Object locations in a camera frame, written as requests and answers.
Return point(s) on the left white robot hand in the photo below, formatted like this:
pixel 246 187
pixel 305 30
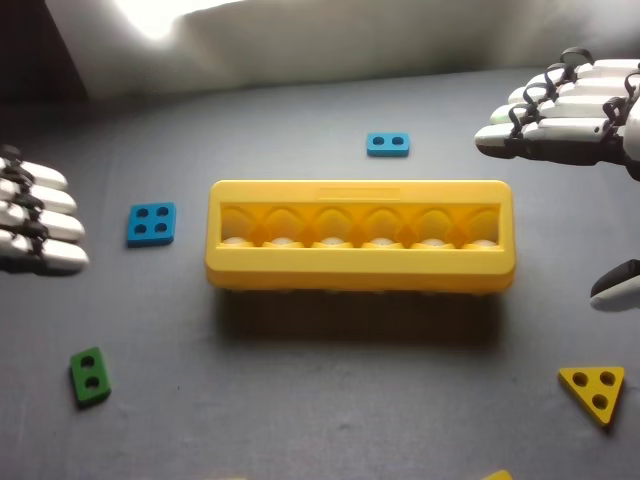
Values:
pixel 40 220

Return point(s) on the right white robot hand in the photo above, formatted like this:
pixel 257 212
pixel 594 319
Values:
pixel 575 125

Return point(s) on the yellow plastic egg carton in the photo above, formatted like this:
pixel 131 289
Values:
pixel 350 270

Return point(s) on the white toy egg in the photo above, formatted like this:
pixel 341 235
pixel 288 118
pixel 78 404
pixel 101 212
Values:
pixel 235 243
pixel 284 243
pixel 333 242
pixel 434 244
pixel 482 244
pixel 383 243

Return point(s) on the blue four-hole square block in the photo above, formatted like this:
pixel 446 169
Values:
pixel 150 223

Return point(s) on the green two-hole block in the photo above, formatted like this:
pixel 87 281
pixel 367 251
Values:
pixel 90 372

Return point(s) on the blue two-hole block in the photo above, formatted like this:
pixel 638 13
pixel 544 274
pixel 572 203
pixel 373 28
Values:
pixel 388 150

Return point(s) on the white sheet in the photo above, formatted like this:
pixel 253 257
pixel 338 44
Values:
pixel 350 40

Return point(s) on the yellow three-hole triangle block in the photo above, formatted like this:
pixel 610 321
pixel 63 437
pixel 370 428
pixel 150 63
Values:
pixel 594 387

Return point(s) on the grey table cloth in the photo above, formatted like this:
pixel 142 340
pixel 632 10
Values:
pixel 300 125

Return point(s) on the yellow two-hole block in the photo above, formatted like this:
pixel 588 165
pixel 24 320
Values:
pixel 500 476

